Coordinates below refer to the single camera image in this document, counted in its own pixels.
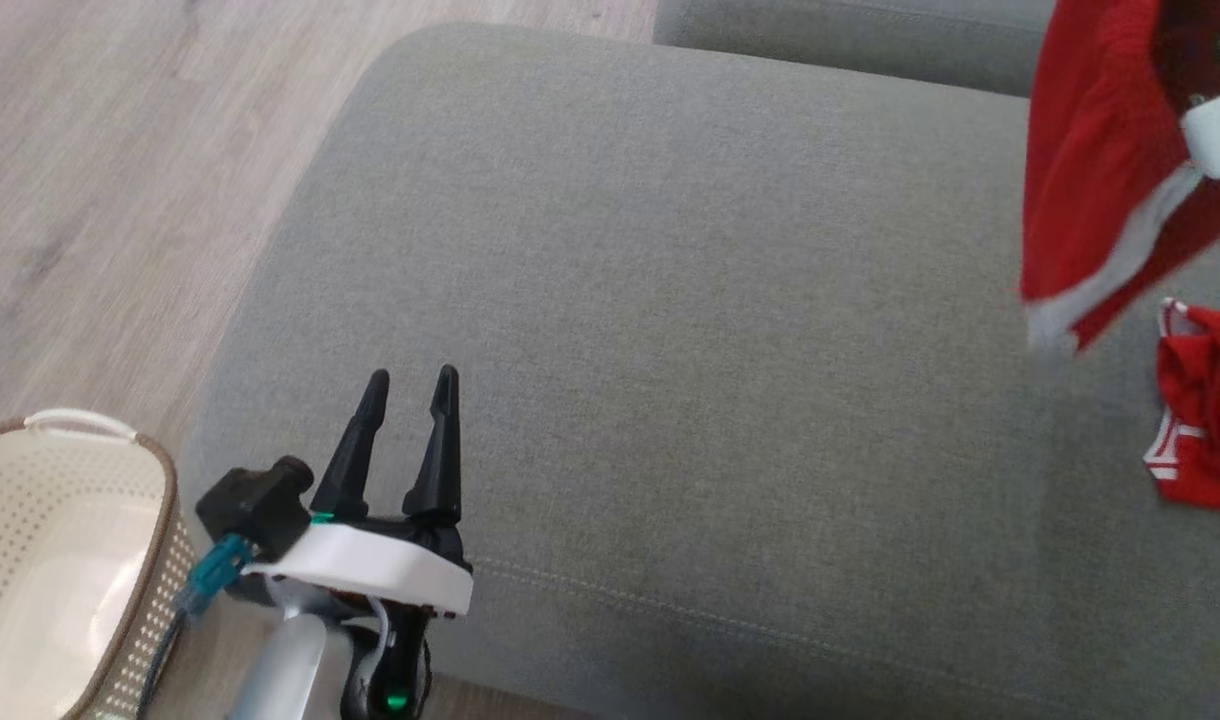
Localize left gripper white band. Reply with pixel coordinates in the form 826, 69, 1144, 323
242, 365, 474, 720

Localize red shorts white stripe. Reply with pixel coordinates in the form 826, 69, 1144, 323
1019, 0, 1220, 353

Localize red basketball jersey white sleeves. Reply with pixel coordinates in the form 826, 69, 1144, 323
1144, 298, 1220, 577

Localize grey sofa seat cushion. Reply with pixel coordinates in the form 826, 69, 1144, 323
180, 22, 1220, 720

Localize beige perforated laundry basket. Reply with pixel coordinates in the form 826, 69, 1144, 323
0, 408, 197, 720

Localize grey sofa back cushion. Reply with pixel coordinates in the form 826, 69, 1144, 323
653, 0, 1061, 99

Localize teal cable connector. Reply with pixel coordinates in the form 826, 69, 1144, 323
175, 533, 255, 617

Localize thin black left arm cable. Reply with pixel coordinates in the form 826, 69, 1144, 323
135, 610, 187, 720

